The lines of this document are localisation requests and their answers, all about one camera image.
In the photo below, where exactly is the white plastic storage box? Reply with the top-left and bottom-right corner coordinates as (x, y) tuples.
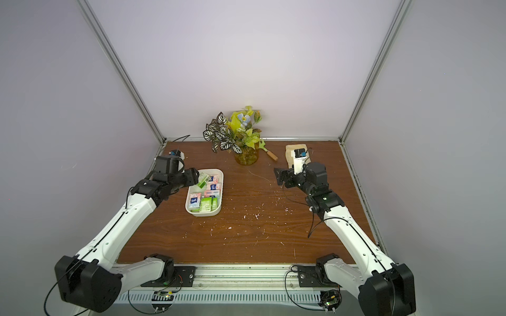
(185, 169), (224, 217)

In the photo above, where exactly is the green tissue pack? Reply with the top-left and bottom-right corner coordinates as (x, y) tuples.
(212, 197), (219, 211)
(196, 172), (210, 189)
(199, 197), (213, 213)

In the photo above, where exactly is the blue pink Tempo pack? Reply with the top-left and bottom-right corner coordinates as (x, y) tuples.
(187, 192), (202, 212)

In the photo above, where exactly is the pink Tempo tissue pack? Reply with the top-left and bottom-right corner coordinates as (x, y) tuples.
(208, 175), (220, 184)

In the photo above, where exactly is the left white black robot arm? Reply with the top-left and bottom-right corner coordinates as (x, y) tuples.
(55, 150), (199, 313)

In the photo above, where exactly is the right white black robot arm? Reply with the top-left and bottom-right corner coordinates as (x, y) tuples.
(274, 163), (416, 315)

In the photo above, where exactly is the cream work glove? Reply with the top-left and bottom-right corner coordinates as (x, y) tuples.
(285, 144), (308, 169)

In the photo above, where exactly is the artificial plant in glass vase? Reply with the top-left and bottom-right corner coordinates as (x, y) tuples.
(202, 106), (262, 166)

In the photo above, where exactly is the right small circuit board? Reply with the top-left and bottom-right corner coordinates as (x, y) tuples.
(318, 289), (342, 313)

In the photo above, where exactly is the small circuit board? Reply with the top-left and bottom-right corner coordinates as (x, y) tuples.
(318, 289), (342, 313)
(151, 290), (175, 313)

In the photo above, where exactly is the left small circuit board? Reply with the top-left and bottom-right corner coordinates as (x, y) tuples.
(151, 290), (175, 313)

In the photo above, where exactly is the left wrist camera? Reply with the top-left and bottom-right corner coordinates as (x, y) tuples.
(169, 150), (185, 173)

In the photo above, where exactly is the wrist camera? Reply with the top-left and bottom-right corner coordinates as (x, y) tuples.
(293, 150), (310, 175)
(169, 150), (185, 173)

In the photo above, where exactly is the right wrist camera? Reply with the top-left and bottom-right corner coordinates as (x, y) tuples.
(293, 150), (310, 175)

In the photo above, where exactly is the wooden handled tool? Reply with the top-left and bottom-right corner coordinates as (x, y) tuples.
(259, 140), (279, 161)

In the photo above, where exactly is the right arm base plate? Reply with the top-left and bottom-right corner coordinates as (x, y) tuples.
(292, 265), (331, 288)

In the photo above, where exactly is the aluminium front rail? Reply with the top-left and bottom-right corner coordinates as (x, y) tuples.
(110, 262), (368, 293)

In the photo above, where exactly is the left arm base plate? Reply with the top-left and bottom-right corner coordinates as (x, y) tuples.
(141, 265), (196, 288)

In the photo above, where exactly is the right black cable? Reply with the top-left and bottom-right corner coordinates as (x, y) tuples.
(283, 265), (329, 312)

